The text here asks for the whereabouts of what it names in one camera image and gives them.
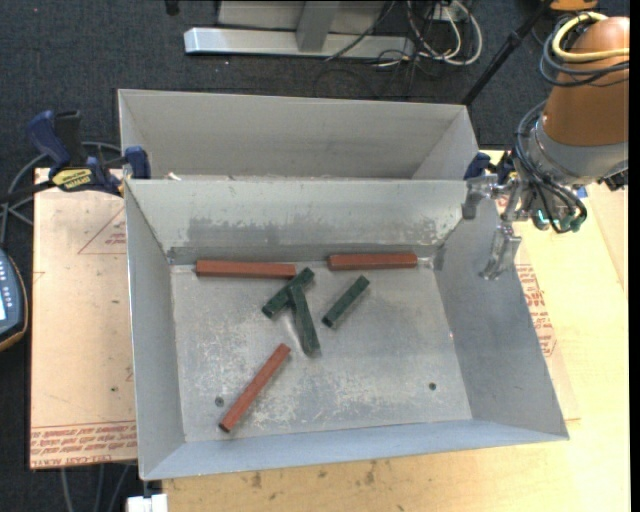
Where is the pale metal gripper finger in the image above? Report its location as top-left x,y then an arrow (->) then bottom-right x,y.
480,230 -> 507,280
495,233 -> 522,280

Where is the red-brown flat block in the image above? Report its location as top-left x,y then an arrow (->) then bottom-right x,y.
195,258 -> 298,280
326,252 -> 419,272
218,342 -> 293,434

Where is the dark green flat block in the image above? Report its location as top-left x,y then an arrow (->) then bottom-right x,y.
286,283 -> 323,359
261,266 -> 317,320
320,274 -> 372,331

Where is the grey metal bin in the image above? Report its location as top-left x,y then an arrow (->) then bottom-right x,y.
117,88 -> 570,482

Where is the brown cardboard board red print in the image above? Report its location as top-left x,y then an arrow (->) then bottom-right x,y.
29,167 -> 584,471

